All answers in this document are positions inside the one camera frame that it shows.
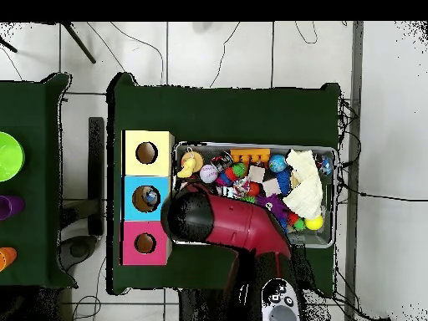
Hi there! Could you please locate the black panel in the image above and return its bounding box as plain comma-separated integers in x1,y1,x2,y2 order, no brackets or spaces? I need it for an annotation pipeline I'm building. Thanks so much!
87,115,105,237

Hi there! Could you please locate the dark green tablecloth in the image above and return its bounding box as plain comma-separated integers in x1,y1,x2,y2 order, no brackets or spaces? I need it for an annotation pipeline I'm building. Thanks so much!
0,72,79,289
105,71,342,296

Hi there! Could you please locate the orange building brick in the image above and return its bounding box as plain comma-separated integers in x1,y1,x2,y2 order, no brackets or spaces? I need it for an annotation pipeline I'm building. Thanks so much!
229,148,271,164

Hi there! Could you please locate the thin black floor cable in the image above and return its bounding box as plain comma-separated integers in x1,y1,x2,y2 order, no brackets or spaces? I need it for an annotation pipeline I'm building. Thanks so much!
337,181,428,202

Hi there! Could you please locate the cream knitted cloth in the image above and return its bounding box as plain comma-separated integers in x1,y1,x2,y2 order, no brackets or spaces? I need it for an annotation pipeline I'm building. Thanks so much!
283,149,324,220

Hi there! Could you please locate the crushed clear plastic bottle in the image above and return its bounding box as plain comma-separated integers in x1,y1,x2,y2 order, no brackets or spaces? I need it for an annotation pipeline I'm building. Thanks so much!
135,186,161,211

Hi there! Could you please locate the silver mesh bin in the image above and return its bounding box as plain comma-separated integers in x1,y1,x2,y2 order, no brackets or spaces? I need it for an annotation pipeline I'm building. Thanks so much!
171,141,336,249

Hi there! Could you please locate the black tripod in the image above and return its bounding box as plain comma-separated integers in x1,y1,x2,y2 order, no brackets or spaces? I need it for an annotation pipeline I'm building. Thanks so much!
0,21,97,64

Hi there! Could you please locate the purple cup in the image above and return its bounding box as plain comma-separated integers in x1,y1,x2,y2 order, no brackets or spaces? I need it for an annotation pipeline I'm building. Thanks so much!
0,194,26,221

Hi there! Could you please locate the white toy baseball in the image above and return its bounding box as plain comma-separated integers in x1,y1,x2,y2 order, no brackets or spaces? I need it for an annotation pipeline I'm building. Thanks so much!
199,164,219,184

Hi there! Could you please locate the yellow plush duck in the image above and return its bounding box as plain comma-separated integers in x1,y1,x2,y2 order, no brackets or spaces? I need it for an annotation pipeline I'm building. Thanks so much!
176,157,198,179

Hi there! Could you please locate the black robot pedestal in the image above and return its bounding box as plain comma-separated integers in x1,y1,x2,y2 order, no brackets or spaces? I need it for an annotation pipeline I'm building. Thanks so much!
178,288,235,321

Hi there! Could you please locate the purple spiky monster toy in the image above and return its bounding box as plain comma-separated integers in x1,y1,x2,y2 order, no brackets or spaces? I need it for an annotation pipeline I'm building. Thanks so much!
255,193,289,218

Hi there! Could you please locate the wooden three-hole box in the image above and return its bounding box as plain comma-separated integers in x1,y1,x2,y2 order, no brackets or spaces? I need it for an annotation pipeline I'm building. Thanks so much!
120,129,176,267

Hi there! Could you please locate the orange cup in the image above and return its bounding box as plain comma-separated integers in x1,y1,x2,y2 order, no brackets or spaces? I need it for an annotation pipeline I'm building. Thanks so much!
0,246,18,273

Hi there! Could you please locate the lime green bowl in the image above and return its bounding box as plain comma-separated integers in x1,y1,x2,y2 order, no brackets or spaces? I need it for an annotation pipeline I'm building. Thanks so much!
0,130,26,183

